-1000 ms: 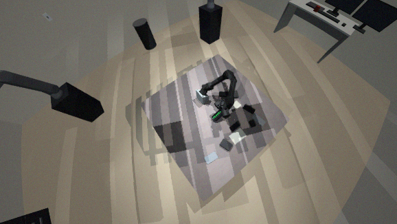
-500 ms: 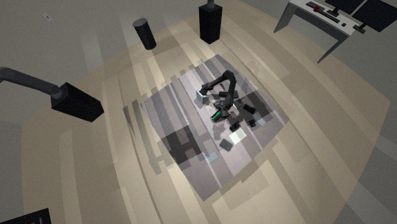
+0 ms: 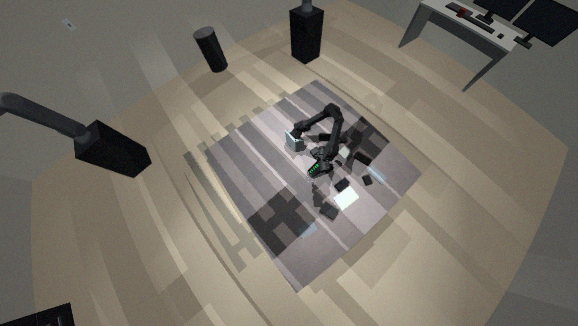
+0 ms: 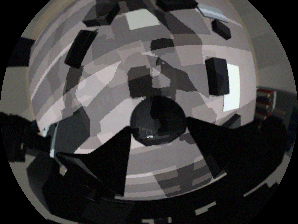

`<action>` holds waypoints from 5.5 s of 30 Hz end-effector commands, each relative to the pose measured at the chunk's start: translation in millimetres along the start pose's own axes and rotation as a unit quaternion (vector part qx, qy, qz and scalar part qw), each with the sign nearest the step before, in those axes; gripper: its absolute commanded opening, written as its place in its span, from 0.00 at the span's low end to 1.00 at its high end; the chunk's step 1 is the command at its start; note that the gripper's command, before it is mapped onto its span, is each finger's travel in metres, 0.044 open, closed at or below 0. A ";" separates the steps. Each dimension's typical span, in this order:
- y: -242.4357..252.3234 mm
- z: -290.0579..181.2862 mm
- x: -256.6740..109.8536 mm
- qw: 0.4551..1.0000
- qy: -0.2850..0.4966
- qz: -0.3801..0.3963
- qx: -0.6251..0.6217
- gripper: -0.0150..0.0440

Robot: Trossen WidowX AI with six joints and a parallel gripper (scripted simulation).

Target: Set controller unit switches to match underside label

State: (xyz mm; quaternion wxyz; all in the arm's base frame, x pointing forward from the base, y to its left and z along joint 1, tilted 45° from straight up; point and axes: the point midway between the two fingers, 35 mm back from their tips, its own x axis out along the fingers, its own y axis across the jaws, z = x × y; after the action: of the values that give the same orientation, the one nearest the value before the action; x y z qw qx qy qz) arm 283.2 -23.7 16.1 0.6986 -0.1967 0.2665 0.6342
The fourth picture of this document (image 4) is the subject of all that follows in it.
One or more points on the white flat panel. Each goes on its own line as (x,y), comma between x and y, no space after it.
(232,101)

